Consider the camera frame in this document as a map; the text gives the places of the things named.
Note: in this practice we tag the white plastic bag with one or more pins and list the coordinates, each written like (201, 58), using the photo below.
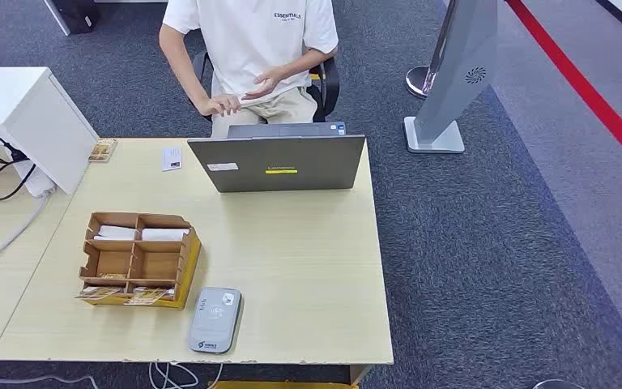
(37, 182)

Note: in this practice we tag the person's right hand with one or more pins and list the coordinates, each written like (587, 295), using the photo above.
(220, 104)

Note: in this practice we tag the grey kiosk stand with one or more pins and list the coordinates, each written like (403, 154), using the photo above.
(461, 80)

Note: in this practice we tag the black office chair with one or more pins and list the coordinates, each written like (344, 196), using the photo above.
(330, 86)

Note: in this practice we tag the black cabinet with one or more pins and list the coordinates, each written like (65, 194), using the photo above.
(75, 13)

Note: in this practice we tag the gold room key card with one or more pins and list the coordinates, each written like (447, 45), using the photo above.
(99, 293)
(112, 276)
(150, 296)

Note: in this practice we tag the person's right forearm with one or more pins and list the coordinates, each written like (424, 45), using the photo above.
(190, 86)

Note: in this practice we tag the white card stack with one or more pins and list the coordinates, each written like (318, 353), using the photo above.
(115, 232)
(163, 234)

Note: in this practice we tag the grey laptop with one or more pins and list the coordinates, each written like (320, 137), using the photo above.
(289, 158)

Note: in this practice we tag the white cabinet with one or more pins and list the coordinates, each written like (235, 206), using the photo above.
(16, 102)

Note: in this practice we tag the white ID card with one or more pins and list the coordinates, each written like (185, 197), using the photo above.
(171, 159)

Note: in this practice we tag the grey card reader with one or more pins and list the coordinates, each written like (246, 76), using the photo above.
(214, 322)

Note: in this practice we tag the person's left hand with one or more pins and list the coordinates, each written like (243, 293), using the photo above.
(267, 85)

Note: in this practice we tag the cardboard organizer box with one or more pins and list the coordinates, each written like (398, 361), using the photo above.
(134, 245)

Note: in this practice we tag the person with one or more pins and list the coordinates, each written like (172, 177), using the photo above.
(246, 43)

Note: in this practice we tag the person's left forearm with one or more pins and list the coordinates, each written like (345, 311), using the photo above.
(305, 63)

